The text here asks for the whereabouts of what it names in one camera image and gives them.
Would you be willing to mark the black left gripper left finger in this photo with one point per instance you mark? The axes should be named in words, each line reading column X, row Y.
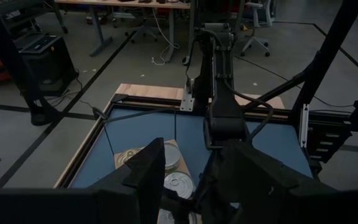
column 149, row 168

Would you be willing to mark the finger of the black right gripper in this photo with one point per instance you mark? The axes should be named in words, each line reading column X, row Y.
column 183, row 200

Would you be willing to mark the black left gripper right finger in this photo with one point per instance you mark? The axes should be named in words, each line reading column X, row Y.
column 259, row 174

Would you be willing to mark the silver can teal label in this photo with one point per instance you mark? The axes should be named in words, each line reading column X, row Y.
column 179, row 183

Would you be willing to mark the silver can red label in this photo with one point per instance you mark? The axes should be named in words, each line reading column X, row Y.
column 168, row 218

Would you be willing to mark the pull-tab can blue red label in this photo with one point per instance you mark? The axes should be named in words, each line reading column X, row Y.
column 126, row 157

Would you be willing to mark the silver can white green label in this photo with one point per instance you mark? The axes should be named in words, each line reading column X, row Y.
column 172, row 155

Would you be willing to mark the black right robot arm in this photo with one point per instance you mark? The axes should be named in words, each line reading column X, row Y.
column 224, row 93

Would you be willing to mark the black hub white labels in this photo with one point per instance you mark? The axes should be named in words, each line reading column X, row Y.
column 328, row 143

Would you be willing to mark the white office chair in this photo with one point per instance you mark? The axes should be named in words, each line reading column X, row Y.
column 255, row 25

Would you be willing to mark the desk with grey legs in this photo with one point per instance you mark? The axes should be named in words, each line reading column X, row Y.
column 98, row 34

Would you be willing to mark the black computer case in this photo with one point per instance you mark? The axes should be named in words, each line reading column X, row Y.
column 48, row 62

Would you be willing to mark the black tower stand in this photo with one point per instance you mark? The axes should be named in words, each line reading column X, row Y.
column 8, row 53

